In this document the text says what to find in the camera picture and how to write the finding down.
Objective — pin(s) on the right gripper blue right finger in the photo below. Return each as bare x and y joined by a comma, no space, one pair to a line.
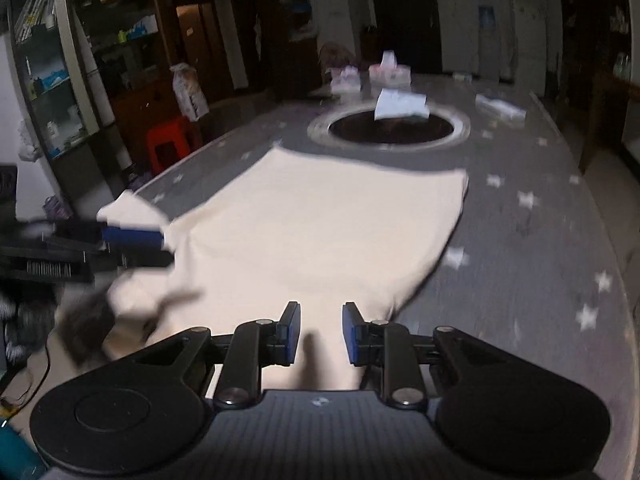
388,351

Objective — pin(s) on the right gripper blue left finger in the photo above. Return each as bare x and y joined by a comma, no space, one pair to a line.
248,350

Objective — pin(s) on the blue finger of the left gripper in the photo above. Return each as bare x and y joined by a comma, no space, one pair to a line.
116,236

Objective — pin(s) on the cream sweatshirt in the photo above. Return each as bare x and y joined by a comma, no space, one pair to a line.
317,230

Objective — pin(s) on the grey knitted gloved left hand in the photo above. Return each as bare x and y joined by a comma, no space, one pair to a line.
81,321

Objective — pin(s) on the red plastic stool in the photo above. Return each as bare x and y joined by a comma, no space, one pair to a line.
184,138

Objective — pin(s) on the white printed paper bag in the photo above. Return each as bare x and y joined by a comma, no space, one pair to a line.
189,95

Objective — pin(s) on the grey star pattern table cover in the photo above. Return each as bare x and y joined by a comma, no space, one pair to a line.
533,366

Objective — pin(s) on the glass door bookshelf cabinet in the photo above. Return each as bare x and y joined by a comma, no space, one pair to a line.
69,117

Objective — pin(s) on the round black induction cooktop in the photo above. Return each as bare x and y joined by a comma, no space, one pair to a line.
354,126

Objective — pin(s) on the dark wooden display cabinet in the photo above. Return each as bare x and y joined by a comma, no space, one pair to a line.
125,41

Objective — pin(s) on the white crumpled cloth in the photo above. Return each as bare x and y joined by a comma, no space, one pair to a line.
393,104

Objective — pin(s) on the white remote control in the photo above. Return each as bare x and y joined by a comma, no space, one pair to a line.
502,110

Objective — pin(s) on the small white pink box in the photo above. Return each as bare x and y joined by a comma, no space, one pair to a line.
345,80

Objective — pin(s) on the pink white tissue box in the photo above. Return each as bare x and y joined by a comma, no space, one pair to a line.
389,73

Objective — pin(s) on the water dispenser with blue bottle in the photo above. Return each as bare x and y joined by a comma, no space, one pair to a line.
488,44

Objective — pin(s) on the white refrigerator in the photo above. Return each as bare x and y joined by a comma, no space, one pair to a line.
530,48

